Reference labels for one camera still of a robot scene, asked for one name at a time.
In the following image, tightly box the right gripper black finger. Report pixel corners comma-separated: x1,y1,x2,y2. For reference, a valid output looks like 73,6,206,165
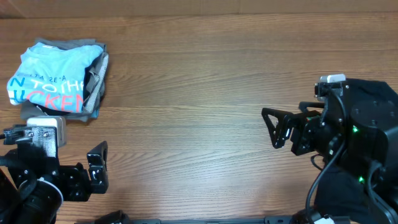
298,101,325,113
261,108,293,149

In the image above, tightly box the light blue printed t-shirt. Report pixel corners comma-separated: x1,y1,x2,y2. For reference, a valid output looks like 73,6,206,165
7,42,103,113

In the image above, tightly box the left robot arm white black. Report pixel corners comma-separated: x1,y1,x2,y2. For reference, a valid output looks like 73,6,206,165
1,141,109,223

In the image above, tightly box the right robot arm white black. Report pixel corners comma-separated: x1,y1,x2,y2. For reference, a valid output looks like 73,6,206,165
261,74,397,223

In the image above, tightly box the folded black garment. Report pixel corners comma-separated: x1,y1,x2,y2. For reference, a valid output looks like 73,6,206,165
35,105,70,116

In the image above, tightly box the black t-shirt pile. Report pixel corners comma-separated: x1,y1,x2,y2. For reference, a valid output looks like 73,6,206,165
306,78,397,223

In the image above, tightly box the folded grey garment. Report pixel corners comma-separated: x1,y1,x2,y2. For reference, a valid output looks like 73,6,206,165
21,38,109,122

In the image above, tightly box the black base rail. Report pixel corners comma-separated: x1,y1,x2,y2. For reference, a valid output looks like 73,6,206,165
75,210,292,224

